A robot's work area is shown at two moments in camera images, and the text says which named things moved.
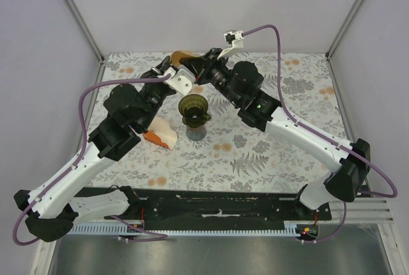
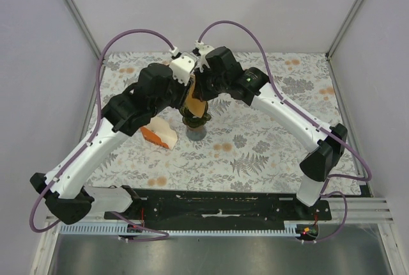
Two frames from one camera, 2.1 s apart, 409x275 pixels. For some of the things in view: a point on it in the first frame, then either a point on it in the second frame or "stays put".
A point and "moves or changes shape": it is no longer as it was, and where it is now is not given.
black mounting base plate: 216,210 stays put
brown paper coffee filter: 179,54 moves or changes shape
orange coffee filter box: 160,133 stays put
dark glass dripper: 193,108 stays put
